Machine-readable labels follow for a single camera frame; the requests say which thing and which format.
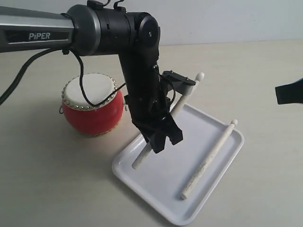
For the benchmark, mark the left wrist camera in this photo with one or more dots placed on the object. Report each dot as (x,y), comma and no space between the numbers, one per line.
(177,82)

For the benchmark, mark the small red drum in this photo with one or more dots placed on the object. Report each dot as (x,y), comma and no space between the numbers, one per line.
(81,115)

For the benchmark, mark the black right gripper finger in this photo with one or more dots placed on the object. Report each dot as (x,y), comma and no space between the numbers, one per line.
(290,93)

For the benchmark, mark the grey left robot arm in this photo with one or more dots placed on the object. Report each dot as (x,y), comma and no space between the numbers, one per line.
(94,29)

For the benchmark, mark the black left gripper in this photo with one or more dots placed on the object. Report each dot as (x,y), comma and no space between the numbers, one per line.
(150,113)

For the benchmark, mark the white rectangular plastic tray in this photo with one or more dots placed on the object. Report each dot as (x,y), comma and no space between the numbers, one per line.
(160,178)

